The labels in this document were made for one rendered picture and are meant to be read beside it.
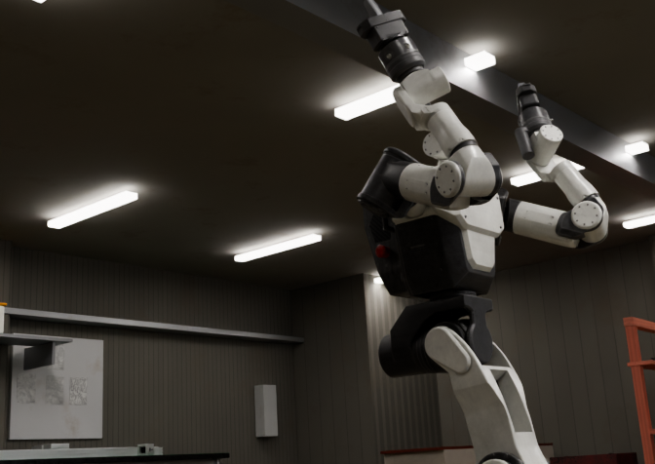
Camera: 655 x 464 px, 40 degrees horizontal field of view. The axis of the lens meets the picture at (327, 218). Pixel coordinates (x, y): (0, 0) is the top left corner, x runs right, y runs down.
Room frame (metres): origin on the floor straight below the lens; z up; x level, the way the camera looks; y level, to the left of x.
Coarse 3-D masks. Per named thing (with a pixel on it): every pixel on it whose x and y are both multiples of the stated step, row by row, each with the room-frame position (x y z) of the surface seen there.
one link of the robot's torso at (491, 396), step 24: (432, 336) 2.15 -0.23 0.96; (456, 336) 2.12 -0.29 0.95; (456, 360) 2.11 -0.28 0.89; (504, 360) 2.21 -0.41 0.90; (456, 384) 2.13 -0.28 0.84; (480, 384) 2.09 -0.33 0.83; (504, 384) 2.18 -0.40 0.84; (480, 408) 2.12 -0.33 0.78; (504, 408) 2.08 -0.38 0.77; (480, 432) 2.13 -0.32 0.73; (504, 432) 2.08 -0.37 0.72; (528, 432) 2.13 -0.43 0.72; (480, 456) 2.13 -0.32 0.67; (504, 456) 2.07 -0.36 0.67; (528, 456) 2.08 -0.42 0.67
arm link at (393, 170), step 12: (384, 156) 2.01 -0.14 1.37; (384, 168) 2.00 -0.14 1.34; (396, 168) 1.97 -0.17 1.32; (372, 180) 2.01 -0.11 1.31; (384, 180) 1.99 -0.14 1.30; (396, 180) 1.96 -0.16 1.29; (372, 192) 2.01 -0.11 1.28; (384, 192) 2.00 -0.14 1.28; (396, 192) 1.98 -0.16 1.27; (396, 204) 2.04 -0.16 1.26
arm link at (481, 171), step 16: (448, 112) 1.82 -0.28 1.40; (432, 128) 1.84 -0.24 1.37; (448, 128) 1.80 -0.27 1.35; (464, 128) 1.81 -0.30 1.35; (448, 144) 1.80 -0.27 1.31; (464, 144) 1.78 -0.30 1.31; (448, 160) 1.80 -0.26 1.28; (464, 160) 1.77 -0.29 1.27; (480, 160) 1.78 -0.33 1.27; (480, 176) 1.79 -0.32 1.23; (496, 176) 1.82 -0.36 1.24; (464, 192) 1.79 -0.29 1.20; (480, 192) 1.82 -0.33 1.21
